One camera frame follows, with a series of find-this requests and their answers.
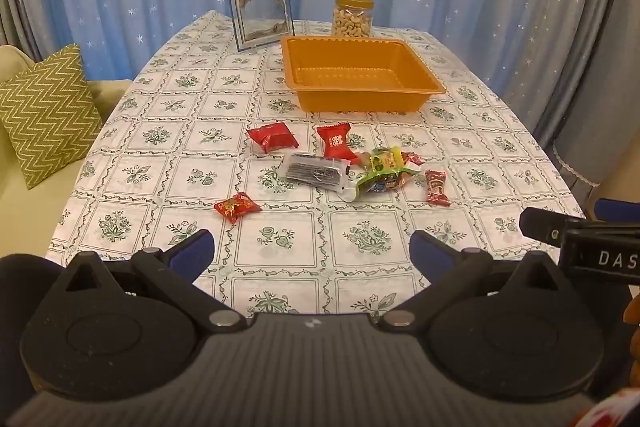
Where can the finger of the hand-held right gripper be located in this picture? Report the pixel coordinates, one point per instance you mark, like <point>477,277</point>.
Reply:
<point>620,210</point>
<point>542,224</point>

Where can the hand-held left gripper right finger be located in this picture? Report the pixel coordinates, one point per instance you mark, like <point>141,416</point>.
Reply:
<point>425,249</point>

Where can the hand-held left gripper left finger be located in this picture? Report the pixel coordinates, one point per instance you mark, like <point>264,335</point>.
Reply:
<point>197,249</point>

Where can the red gold candy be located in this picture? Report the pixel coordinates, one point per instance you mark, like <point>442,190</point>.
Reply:
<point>237,207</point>

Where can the red white twisted candy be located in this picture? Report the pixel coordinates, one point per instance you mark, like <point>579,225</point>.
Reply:
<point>436,187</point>

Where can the green white snack pouch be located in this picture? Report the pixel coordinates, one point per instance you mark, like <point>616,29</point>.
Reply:
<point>382,184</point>

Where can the small red candy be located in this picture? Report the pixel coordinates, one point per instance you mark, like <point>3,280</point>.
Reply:
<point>414,158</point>

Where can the yellow green candy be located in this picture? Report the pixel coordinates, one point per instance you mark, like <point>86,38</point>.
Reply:
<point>385,158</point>

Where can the clear packet of dark snack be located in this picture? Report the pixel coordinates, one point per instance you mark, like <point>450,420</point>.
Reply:
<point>315,171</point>

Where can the shiny red snack packet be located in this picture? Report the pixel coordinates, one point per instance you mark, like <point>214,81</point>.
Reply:
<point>272,137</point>

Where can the red white-print snack packet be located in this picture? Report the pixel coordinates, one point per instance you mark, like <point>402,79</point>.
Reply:
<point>334,141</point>

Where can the orange plastic tray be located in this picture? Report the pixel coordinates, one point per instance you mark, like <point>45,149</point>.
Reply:
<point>350,67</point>

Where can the person's right hand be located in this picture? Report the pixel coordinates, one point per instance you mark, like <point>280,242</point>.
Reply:
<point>634,327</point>

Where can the red white printed cloth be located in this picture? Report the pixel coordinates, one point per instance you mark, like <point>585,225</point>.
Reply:
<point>620,414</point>

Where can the grey curtain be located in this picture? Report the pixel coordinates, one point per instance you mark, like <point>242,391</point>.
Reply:
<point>565,57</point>

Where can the cream sofa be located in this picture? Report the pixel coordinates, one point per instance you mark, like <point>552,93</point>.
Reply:
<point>30,217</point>

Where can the green zigzag cushion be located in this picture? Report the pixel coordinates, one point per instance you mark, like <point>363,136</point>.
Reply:
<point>45,112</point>

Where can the cashew jar with gold lid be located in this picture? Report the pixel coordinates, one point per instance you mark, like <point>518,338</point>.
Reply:
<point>352,22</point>

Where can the blue framed sand picture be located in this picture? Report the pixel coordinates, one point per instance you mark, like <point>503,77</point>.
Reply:
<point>260,7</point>

